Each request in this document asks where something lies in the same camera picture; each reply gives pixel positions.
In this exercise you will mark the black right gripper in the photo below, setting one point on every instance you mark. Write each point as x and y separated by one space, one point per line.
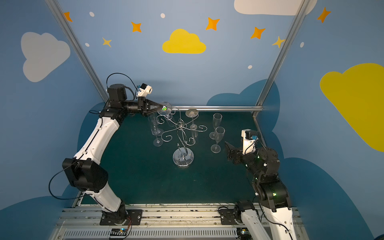
238 154

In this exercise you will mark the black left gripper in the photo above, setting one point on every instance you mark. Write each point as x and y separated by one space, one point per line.
144 106

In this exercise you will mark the clear wine glass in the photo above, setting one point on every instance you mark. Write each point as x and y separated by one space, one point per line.
158 141
217 118
218 136
192 114
156 131
166 110

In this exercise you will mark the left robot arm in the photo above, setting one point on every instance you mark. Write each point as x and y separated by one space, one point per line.
84 171

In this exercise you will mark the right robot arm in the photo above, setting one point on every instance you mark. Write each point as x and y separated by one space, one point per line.
272 194

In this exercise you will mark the chrome wine glass rack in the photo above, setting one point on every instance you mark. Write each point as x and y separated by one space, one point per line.
183 156

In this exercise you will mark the green circuit board right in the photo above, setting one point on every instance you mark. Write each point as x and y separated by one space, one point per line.
243 234

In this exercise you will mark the green circuit board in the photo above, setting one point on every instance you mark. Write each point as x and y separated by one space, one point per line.
243 234
119 233

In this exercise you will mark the green circuit board left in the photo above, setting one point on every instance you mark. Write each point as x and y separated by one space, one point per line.
119 233

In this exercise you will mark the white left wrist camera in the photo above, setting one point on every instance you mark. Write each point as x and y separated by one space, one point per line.
144 90

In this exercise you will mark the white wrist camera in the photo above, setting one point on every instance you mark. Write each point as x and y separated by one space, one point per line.
144 90
250 138

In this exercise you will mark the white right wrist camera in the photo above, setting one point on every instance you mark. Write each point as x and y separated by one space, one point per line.
250 138

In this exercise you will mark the aluminium back frame rail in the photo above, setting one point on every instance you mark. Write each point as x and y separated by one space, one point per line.
216 108

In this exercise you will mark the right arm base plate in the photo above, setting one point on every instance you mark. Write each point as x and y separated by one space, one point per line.
229 216

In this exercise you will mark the aluminium left frame post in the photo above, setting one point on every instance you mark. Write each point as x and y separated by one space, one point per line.
59 15

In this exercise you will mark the aluminium frame post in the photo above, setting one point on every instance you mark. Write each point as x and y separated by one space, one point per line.
59 15
290 37

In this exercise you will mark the aluminium right frame post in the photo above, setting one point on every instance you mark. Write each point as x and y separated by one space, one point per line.
290 37

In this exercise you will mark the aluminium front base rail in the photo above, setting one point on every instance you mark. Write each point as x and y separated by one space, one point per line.
171 222

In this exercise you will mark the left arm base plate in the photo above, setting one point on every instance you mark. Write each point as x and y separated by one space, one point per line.
129 216

